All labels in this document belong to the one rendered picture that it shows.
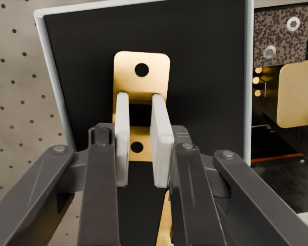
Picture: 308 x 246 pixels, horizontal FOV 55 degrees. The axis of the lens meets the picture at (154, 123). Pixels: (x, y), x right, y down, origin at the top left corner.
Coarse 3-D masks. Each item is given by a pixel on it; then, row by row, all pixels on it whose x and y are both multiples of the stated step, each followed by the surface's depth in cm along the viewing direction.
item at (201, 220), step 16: (176, 144) 14; (192, 144) 15; (176, 160) 13; (192, 160) 13; (176, 176) 12; (192, 176) 12; (176, 192) 12; (192, 192) 11; (208, 192) 11; (176, 208) 12; (192, 208) 10; (208, 208) 10; (176, 224) 11; (192, 224) 9; (208, 224) 9; (176, 240) 11; (192, 240) 9; (208, 240) 9; (224, 240) 9
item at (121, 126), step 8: (120, 96) 20; (128, 96) 20; (120, 104) 18; (128, 104) 19; (120, 112) 17; (128, 112) 17; (120, 120) 16; (128, 120) 16; (120, 128) 15; (128, 128) 15; (120, 136) 14; (128, 136) 14; (120, 144) 14; (128, 144) 15; (120, 152) 15; (128, 152) 15; (120, 160) 15; (128, 160) 15; (120, 168) 15; (120, 176) 15; (120, 184) 15
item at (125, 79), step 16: (128, 64) 20; (160, 64) 20; (128, 80) 21; (144, 80) 21; (160, 80) 21; (144, 96) 21; (144, 112) 22; (144, 128) 22; (144, 144) 23; (144, 160) 23
